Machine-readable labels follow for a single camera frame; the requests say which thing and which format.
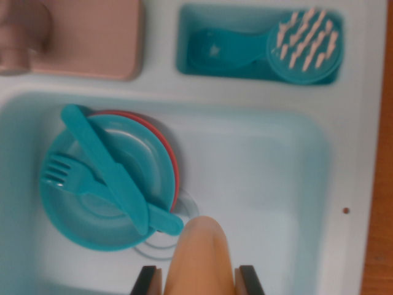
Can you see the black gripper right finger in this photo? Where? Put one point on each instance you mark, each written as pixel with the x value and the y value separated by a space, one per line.
pixel 250 282

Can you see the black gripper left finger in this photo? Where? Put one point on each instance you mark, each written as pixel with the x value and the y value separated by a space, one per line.
pixel 147 282

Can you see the light blue toy sink unit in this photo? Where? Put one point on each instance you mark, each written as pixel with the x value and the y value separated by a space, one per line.
pixel 261 184

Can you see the teal toy plate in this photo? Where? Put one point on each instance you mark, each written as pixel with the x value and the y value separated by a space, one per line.
pixel 144 163

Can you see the teal toy knife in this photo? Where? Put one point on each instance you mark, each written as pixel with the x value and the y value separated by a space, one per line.
pixel 107 166

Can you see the red toy plate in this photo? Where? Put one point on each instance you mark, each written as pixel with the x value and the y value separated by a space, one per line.
pixel 170 153

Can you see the teal toy fork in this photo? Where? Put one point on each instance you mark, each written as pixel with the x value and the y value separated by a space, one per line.
pixel 67 175

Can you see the teal brush with white bristles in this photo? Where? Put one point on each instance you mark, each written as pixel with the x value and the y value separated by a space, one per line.
pixel 304 49

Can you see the grey faucet base plate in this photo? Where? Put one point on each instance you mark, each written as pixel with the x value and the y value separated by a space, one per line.
pixel 98 40

